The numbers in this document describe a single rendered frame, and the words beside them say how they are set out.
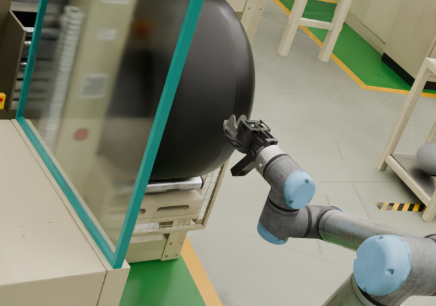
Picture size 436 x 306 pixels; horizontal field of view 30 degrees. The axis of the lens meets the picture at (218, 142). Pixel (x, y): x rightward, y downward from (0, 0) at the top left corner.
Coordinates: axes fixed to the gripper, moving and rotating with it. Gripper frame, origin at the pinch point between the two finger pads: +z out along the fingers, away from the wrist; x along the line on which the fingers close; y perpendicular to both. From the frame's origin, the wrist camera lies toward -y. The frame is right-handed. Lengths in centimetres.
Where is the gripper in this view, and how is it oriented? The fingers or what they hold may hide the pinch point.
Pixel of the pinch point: (227, 124)
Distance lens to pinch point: 231.1
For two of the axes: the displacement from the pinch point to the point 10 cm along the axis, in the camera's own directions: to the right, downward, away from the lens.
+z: -5.0, -5.4, 6.8
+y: 2.9, -8.4, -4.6
